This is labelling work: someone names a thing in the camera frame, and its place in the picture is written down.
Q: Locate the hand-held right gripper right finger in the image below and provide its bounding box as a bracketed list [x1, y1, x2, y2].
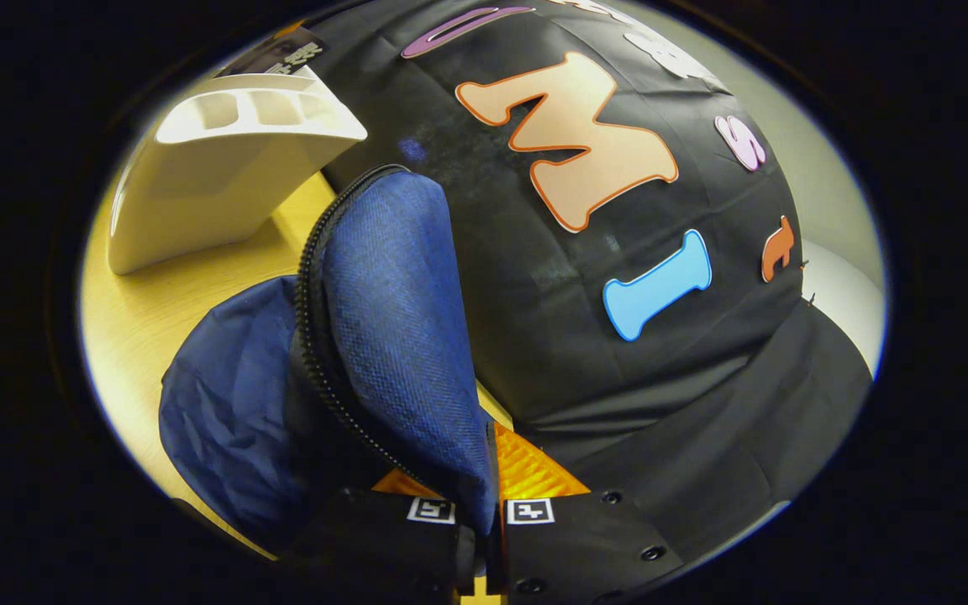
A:
[484, 420, 688, 602]

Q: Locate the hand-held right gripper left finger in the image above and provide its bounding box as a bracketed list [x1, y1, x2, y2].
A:
[278, 468, 489, 599]

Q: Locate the blue schoolbag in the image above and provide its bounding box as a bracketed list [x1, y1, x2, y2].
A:
[158, 165, 502, 547]

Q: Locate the white plastic bookshelf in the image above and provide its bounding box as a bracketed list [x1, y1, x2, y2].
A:
[106, 66, 369, 276]

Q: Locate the black backdrop cloth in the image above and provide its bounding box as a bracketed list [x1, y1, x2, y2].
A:
[303, 0, 876, 581]

